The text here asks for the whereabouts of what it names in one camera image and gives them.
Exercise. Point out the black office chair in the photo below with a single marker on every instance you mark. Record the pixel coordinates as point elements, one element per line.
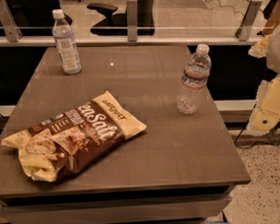
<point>116,24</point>

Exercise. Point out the middle metal railing bracket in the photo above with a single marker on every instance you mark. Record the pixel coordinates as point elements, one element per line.
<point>131,21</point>

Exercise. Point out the tall labelled water bottle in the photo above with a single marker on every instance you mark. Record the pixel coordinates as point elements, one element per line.
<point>65,43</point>

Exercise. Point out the wooden board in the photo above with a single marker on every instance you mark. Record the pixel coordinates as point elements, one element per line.
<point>272,15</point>

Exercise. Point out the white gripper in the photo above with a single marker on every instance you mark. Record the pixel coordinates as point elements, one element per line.
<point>279,50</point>

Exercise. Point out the metal railing bracket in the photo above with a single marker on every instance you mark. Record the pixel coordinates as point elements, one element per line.
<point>131,21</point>
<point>243,32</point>
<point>13,34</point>

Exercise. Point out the clear crinkled water bottle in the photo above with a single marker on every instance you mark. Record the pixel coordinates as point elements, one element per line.
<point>193,80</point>

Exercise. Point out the right metal railing bracket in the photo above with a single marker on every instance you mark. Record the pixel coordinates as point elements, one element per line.
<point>243,32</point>

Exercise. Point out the left metal railing bracket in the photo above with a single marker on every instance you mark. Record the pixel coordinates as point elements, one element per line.
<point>13,34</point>

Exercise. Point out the brown sea salt chip bag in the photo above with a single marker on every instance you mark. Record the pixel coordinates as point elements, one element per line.
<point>71,141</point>

